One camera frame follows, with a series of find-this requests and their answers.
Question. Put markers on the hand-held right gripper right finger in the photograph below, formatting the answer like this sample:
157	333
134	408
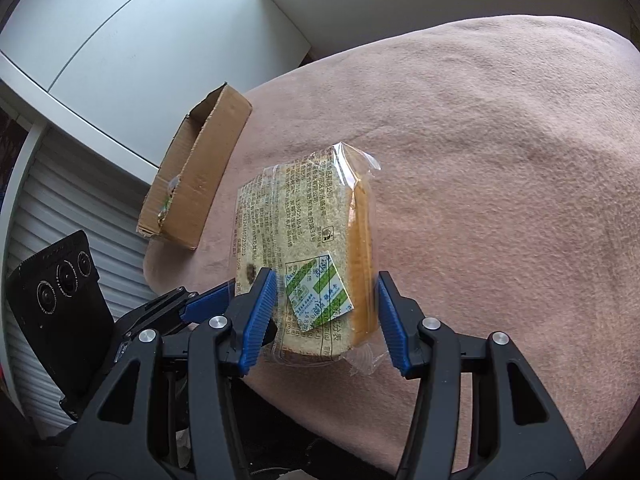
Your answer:
391	320

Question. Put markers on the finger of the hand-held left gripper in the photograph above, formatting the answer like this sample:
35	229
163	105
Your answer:
207	302

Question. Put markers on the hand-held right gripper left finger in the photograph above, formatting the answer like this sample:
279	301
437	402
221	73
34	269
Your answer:
260	320

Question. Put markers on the sliced bread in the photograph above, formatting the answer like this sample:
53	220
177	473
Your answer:
300	210

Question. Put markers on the brown cardboard box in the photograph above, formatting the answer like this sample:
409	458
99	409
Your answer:
210	160

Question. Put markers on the green white desiccant sachet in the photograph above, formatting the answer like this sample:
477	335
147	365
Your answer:
317	292

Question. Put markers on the grey ribbed shutter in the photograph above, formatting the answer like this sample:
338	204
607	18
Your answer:
75	200

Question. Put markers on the pink blanket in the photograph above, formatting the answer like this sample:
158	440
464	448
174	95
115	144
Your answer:
500	160

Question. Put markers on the white wardrobe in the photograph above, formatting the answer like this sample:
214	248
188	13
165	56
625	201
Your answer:
150	60

